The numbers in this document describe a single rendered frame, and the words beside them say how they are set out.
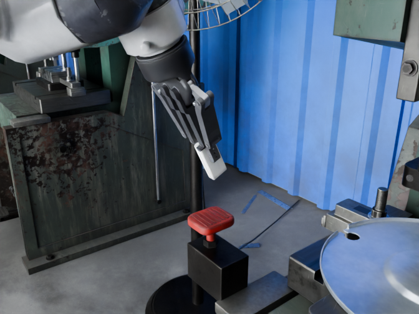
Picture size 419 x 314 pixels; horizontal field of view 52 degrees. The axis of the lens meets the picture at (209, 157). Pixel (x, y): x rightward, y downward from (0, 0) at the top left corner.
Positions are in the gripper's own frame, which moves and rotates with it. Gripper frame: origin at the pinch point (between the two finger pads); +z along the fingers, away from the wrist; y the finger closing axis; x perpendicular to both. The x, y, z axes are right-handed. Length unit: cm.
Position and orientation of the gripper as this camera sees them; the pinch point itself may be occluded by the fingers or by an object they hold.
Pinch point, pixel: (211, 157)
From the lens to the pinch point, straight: 68.7
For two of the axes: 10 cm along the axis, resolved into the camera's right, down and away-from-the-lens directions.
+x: 7.2, -6.0, 3.5
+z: 3.4, 7.4, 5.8
